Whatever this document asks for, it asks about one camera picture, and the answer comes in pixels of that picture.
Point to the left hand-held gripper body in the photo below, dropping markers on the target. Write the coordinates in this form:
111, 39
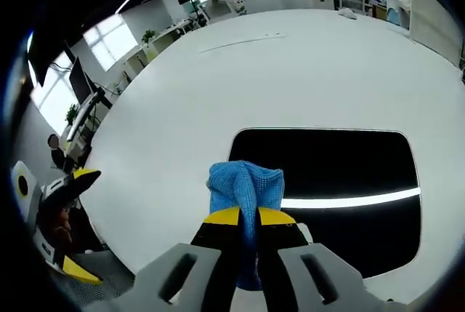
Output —
23, 184

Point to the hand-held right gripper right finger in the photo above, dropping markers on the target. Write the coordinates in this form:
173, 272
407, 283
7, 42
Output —
283, 250

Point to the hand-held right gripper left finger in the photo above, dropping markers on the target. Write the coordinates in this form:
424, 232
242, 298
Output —
214, 254

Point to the blue cleaning cloth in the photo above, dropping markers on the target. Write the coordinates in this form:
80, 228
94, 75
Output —
247, 184

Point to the person's left hand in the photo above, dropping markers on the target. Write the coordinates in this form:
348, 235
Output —
61, 232

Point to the grey mesh office chair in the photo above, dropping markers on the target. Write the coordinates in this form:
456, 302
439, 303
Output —
105, 279

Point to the green potted plant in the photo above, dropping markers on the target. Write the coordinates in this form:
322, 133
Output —
71, 115
148, 36

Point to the black computer monitor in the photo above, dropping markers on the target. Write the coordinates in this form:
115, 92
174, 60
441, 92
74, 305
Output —
80, 79

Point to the white side desk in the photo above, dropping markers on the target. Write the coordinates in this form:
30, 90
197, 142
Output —
152, 50

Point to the small white crumpled object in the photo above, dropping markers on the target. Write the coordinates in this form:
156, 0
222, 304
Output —
348, 13

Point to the white desk divider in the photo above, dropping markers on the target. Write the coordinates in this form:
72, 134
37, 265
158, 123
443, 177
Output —
278, 1

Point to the white mesh office chair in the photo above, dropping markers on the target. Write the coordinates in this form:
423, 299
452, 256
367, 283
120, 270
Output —
352, 2

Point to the white partition board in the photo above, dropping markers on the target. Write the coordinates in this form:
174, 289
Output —
434, 21

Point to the large black wall screen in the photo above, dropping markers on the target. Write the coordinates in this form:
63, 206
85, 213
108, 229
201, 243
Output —
43, 61

